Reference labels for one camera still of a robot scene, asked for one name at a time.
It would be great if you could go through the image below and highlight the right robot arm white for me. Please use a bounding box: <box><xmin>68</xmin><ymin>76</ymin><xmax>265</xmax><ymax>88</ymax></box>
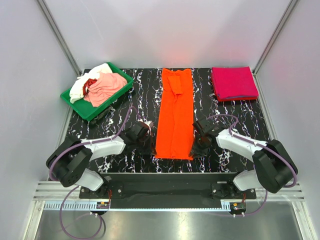
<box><xmin>189</xmin><ymin>118</ymin><xmax>298</xmax><ymax>199</ymax></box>

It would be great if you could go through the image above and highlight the white t-shirt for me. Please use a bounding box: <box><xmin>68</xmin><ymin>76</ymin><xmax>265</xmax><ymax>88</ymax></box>
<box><xmin>69</xmin><ymin>63</ymin><xmax>112</xmax><ymax>104</ymax></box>

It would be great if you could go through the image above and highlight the green plastic tray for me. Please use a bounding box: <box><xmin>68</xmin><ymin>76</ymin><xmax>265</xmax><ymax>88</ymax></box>
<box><xmin>60</xmin><ymin>62</ymin><xmax>134</xmax><ymax>121</ymax></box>

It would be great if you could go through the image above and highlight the orange t-shirt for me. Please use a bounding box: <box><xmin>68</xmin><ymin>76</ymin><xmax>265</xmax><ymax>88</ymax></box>
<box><xmin>155</xmin><ymin>68</ymin><xmax>194</xmax><ymax>161</ymax></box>

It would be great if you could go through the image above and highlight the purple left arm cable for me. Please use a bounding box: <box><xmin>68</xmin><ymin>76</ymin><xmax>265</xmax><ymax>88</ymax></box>
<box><xmin>48</xmin><ymin>106</ymin><xmax>141</xmax><ymax>237</ymax></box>

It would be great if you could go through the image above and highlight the aluminium corner post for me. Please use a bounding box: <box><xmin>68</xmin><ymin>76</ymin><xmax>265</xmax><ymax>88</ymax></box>
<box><xmin>35</xmin><ymin>0</ymin><xmax>82</xmax><ymax>77</ymax></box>
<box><xmin>252</xmin><ymin>0</ymin><xmax>301</xmax><ymax>76</ymax></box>

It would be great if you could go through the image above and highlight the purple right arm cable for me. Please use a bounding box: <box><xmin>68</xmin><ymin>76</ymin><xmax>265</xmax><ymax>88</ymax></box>
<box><xmin>206</xmin><ymin>113</ymin><xmax>300</xmax><ymax>216</ymax></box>

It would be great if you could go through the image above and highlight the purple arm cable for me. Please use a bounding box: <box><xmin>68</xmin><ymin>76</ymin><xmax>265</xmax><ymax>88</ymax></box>
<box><xmin>206</xmin><ymin>113</ymin><xmax>300</xmax><ymax>216</ymax></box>
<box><xmin>48</xmin><ymin>106</ymin><xmax>141</xmax><ymax>237</ymax></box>

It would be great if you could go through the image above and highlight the aluminium corner post right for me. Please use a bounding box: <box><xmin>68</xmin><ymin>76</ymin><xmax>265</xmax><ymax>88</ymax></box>
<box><xmin>252</xmin><ymin>0</ymin><xmax>301</xmax><ymax>76</ymax></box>

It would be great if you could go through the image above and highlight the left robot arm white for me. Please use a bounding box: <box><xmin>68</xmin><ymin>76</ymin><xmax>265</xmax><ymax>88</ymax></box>
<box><xmin>46</xmin><ymin>121</ymin><xmax>153</xmax><ymax>198</ymax></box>

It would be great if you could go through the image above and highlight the pink t-shirt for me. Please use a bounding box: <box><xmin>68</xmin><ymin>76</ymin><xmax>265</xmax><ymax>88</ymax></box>
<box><xmin>84</xmin><ymin>73</ymin><xmax>128</xmax><ymax>108</ymax></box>

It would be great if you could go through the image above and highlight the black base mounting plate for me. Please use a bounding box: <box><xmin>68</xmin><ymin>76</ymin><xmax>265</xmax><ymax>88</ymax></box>
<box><xmin>79</xmin><ymin>173</ymin><xmax>264</xmax><ymax>200</ymax></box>

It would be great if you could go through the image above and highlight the aluminium front rail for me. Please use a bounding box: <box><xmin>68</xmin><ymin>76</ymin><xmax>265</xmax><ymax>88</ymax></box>
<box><xmin>33</xmin><ymin>181</ymin><xmax>307</xmax><ymax>212</ymax></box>

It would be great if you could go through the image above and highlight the folded red t-shirt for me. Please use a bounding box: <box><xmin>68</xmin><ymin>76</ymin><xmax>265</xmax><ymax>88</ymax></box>
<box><xmin>212</xmin><ymin>76</ymin><xmax>259</xmax><ymax>102</ymax></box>

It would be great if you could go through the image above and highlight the red black patterned t-shirt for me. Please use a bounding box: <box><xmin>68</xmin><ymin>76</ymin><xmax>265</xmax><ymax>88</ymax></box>
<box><xmin>82</xmin><ymin>78</ymin><xmax>98</xmax><ymax>96</ymax></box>

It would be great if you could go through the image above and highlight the folded blue t-shirt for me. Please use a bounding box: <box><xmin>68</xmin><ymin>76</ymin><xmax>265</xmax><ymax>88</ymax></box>
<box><xmin>216</xmin><ymin>94</ymin><xmax>258</xmax><ymax>102</ymax></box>

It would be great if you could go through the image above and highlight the aluminium corner post left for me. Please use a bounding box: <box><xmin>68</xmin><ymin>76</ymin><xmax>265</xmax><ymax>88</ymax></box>
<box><xmin>35</xmin><ymin>0</ymin><xmax>82</xmax><ymax>77</ymax></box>

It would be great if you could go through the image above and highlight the folded magenta t-shirt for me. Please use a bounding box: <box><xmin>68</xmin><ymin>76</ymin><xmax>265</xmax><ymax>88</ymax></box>
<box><xmin>211</xmin><ymin>66</ymin><xmax>259</xmax><ymax>102</ymax></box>

